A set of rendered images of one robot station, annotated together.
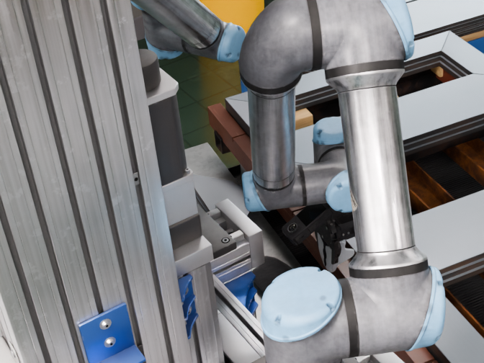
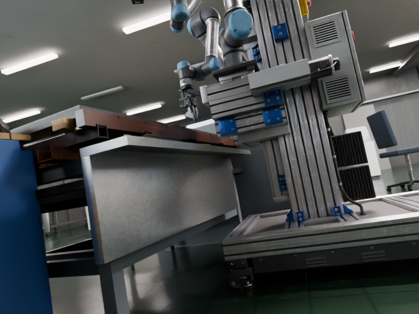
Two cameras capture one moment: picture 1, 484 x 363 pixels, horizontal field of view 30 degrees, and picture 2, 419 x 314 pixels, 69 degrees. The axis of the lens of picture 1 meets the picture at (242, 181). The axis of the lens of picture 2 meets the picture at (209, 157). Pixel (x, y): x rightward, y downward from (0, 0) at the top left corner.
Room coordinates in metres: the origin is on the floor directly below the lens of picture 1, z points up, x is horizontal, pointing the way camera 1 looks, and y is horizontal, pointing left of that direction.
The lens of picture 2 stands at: (2.63, 1.09, 0.48)
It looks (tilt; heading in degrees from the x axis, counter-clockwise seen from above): 5 degrees up; 224
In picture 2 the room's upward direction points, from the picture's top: 10 degrees counter-clockwise
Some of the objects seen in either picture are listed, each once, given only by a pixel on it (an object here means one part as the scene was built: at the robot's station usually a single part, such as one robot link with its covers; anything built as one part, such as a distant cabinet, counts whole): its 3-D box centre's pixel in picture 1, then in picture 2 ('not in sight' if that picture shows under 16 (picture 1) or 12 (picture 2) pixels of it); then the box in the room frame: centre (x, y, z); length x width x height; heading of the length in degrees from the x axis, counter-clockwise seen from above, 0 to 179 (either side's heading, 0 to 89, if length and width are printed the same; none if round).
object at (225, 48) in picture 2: not in sight; (231, 41); (1.37, 0.18, 1.20); 0.13 x 0.12 x 0.14; 55
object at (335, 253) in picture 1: (332, 245); not in sight; (1.37, -0.17, 0.96); 0.05 x 0.02 x 0.09; 20
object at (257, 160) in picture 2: not in sight; (210, 183); (0.73, -0.79, 0.50); 1.30 x 0.04 x 1.01; 110
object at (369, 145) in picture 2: not in sight; (360, 153); (-5.16, -1.46, 0.63); 0.70 x 0.58 x 1.26; 26
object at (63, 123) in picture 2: not in sight; (63, 124); (2.19, -0.03, 0.79); 0.06 x 0.05 x 0.04; 110
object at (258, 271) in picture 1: (279, 282); not in sight; (1.55, -0.06, 0.69); 0.20 x 0.10 x 0.03; 26
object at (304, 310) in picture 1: (306, 320); not in sight; (0.93, -0.07, 1.20); 0.13 x 0.12 x 0.14; 92
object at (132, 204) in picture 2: not in sight; (187, 191); (1.58, -0.12, 0.47); 1.30 x 0.04 x 0.35; 20
